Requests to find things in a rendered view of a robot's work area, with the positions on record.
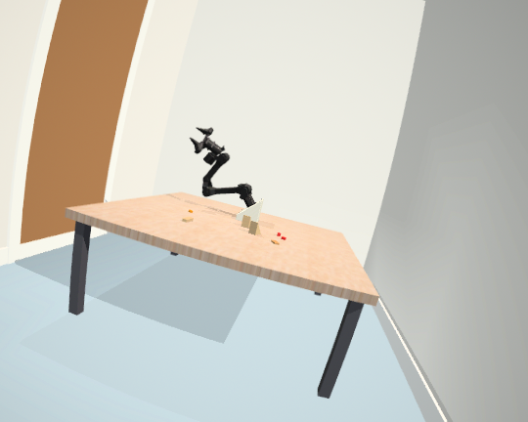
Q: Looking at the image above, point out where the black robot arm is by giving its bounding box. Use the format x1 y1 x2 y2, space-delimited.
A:
202 144 256 208

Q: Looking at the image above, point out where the pale yellow wooden block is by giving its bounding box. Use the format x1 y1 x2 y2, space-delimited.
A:
241 215 251 228
248 221 261 235

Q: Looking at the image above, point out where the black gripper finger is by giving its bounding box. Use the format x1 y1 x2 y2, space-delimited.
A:
196 127 210 135
190 137 200 149

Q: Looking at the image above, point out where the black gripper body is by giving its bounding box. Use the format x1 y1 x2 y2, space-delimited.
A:
195 127 216 153

